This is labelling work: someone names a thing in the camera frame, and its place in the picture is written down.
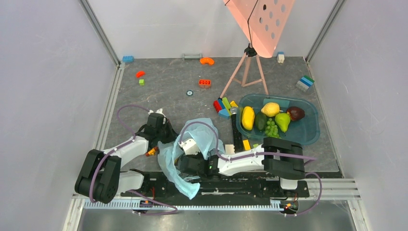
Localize light blue plastic bag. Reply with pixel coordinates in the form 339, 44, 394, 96
157, 118, 225, 200

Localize yellow fake fruit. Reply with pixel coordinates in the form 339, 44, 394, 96
241, 106, 255, 130

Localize yellow fake lemon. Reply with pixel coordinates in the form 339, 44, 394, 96
261, 102, 280, 117

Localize green fake fruit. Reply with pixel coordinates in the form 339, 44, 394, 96
275, 113, 291, 132

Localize dark red fake apple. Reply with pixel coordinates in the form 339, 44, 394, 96
286, 106, 305, 121

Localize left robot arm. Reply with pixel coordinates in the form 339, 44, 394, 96
75, 109, 178, 204

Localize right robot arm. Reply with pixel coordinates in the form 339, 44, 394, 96
175, 138, 306, 196

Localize green fake avocado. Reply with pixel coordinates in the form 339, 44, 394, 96
254, 112, 268, 131

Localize green fake grapes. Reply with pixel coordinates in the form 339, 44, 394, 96
265, 118, 280, 139

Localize orange yellow toy car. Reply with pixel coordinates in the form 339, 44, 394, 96
145, 146, 159, 156

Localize cream toy brick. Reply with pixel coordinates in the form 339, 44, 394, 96
225, 144, 235, 155

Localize black toy brick strip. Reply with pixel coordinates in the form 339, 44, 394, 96
230, 114, 244, 153

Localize yellow toy brick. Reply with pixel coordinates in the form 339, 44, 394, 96
242, 140, 251, 151

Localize red curved toy piece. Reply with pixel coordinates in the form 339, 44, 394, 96
135, 71, 145, 78

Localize colourful brick pile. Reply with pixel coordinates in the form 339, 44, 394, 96
213, 97, 238, 118

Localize orange flat toy brick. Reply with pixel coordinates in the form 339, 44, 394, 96
198, 79, 212, 89

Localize blue toy brick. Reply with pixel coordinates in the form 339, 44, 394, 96
122, 55, 134, 63

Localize orange curved toy piece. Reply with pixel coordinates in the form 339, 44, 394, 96
200, 57, 215, 65

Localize teal plastic bin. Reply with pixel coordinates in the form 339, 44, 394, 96
236, 93, 320, 145

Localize pink wooden tripod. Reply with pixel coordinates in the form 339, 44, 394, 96
219, 43, 269, 99

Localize stacked grey blue green bricks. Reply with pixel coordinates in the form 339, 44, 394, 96
295, 75, 315, 92

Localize white blue small brick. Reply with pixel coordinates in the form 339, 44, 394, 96
277, 51, 285, 64

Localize pink perforated board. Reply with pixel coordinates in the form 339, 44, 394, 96
223, 0, 295, 58

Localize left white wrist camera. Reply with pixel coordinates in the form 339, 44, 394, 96
148, 108, 165, 116

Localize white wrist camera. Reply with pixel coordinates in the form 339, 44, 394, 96
179, 138, 201, 155
148, 108, 165, 116

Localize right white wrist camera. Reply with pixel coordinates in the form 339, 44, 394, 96
179, 138, 201, 155

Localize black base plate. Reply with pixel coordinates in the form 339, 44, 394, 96
137, 172, 310, 206

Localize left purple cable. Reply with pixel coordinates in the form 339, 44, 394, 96
89, 104, 179, 216

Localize white toothed rail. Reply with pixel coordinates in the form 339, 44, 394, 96
84, 198, 284, 212

